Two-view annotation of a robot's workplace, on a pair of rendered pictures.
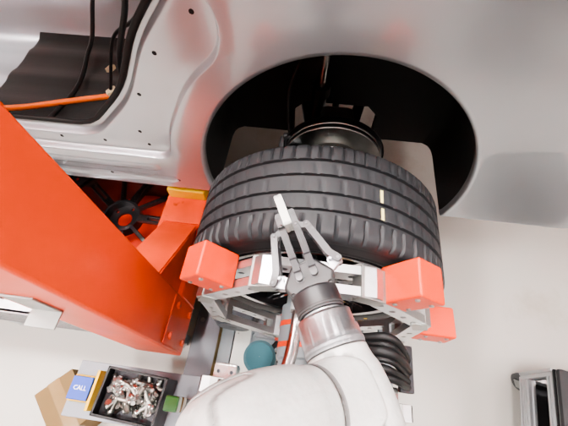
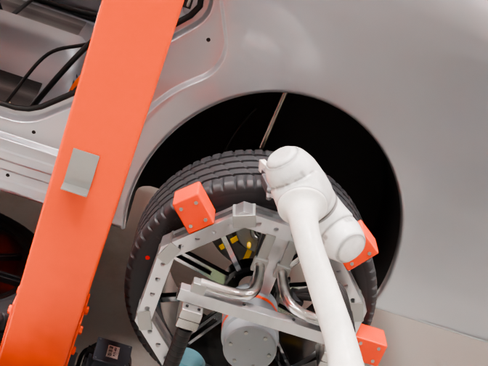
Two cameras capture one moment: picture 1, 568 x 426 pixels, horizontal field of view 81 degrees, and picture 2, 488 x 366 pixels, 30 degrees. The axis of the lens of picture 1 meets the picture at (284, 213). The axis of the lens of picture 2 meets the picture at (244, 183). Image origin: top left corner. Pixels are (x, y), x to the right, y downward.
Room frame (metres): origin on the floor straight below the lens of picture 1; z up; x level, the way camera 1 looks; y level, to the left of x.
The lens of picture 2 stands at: (-1.69, 0.59, 2.03)
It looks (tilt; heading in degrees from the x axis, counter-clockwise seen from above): 23 degrees down; 345
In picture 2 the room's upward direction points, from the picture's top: 21 degrees clockwise
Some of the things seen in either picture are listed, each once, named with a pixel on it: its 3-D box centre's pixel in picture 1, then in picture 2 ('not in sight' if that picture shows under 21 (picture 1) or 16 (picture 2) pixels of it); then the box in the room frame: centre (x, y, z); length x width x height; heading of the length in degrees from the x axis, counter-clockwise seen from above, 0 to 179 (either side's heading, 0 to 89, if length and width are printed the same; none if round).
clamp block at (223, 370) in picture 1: (223, 386); (190, 309); (0.04, 0.13, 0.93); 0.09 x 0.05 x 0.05; 173
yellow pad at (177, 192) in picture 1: (191, 180); not in sight; (0.74, 0.35, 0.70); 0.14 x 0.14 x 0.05; 83
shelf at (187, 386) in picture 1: (133, 395); not in sight; (0.03, 0.51, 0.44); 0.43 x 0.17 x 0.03; 83
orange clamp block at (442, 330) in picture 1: (431, 324); (364, 343); (0.18, -0.38, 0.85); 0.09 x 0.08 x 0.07; 83
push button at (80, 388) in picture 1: (81, 388); not in sight; (0.05, 0.68, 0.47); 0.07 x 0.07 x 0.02; 83
